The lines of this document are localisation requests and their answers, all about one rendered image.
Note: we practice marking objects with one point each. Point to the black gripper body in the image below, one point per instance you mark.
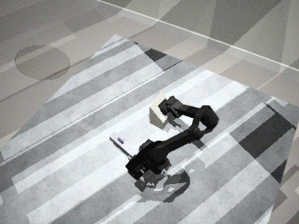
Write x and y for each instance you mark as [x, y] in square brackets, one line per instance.
[138, 175]

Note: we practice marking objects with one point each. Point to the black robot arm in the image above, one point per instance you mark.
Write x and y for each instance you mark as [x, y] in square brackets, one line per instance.
[157, 151]

